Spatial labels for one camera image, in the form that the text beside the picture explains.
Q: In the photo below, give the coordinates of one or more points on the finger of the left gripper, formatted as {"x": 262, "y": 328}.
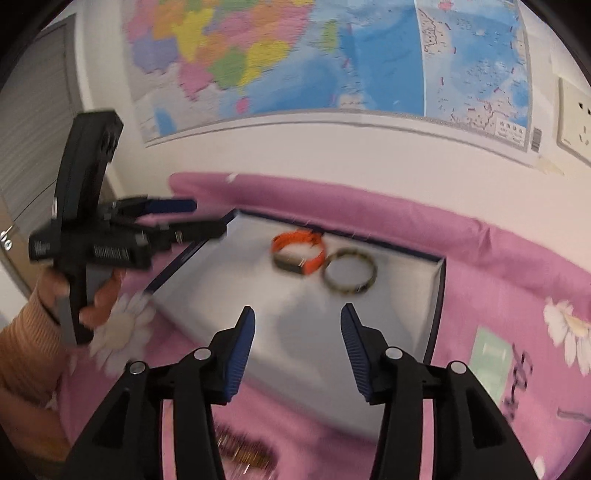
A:
{"x": 164, "y": 236}
{"x": 143, "y": 205}

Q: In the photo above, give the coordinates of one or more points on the orange smart watch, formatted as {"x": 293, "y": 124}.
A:
{"x": 301, "y": 252}

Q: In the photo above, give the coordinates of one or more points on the navy shallow cardboard box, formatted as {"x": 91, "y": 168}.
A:
{"x": 298, "y": 354}

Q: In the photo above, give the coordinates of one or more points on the grey wooden door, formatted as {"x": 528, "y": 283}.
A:
{"x": 39, "y": 101}

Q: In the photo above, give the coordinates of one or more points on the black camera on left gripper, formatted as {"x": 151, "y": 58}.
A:
{"x": 89, "y": 148}

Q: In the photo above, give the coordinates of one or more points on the white wall socket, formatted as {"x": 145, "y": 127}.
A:
{"x": 573, "y": 133}

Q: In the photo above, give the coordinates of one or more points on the pink floral bed sheet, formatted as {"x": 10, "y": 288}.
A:
{"x": 516, "y": 312}

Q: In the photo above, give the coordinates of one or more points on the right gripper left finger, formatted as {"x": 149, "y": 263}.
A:
{"x": 123, "y": 438}

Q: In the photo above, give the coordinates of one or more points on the colourful wall map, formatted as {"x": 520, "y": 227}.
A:
{"x": 195, "y": 64}

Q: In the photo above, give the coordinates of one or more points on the silver door handle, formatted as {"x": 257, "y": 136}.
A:
{"x": 5, "y": 240}

